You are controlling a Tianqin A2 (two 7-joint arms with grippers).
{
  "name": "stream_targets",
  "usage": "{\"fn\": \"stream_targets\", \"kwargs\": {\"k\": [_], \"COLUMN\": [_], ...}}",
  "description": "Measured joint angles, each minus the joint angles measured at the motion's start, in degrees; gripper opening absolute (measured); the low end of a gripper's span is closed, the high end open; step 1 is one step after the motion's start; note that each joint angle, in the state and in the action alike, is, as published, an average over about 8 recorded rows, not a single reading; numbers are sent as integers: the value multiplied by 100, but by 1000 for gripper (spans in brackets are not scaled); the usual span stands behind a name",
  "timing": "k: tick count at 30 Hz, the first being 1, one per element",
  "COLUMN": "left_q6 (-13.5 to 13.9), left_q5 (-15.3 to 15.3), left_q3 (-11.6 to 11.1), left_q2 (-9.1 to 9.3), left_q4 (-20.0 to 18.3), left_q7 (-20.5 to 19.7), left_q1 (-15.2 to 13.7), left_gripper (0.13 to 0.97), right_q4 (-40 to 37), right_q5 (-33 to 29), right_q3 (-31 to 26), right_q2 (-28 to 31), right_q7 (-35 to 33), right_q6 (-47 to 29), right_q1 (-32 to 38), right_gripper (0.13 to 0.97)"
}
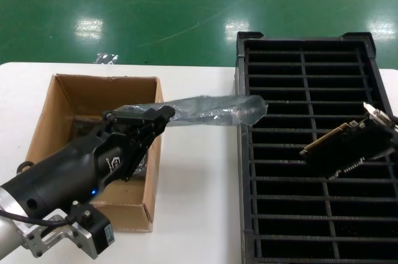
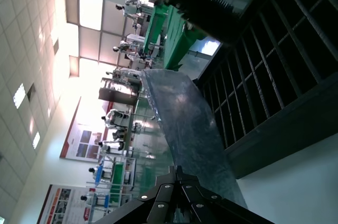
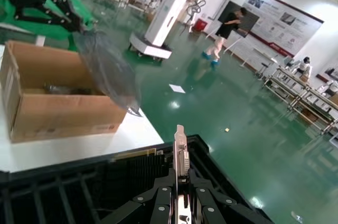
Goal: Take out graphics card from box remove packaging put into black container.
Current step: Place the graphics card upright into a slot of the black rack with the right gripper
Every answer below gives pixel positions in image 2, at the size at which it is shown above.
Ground large rectangular ceiling light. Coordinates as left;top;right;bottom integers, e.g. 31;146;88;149
13;82;26;109

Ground small rectangular ceiling light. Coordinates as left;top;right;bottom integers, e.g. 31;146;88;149
32;130;41;150

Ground wall poster with red panels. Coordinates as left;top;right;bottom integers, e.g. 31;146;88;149
36;183;93;224

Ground dark metal cabinet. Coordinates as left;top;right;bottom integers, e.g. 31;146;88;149
99;86;134;105

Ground green bin on rack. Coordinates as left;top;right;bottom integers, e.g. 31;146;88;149
109;162;126;195

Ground large green cloth table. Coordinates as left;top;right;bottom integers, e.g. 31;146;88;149
163;4;210;71

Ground translucent grey antistatic bag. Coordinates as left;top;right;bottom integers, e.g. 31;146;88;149
139;68;249;209

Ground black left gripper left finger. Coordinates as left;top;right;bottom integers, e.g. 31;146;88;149
92;165;177;224

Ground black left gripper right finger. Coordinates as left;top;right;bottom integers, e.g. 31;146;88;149
176;166;276;224

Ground small green cloth table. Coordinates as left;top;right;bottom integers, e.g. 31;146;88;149
144;1;172;53

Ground graphics card with metal bracket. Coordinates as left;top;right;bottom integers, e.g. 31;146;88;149
154;0;240;48

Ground black slotted plastic container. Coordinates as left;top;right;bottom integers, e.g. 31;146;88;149
194;0;338;180

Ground large red-framed wall poster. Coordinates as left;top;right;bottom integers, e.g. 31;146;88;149
60;96;110;162

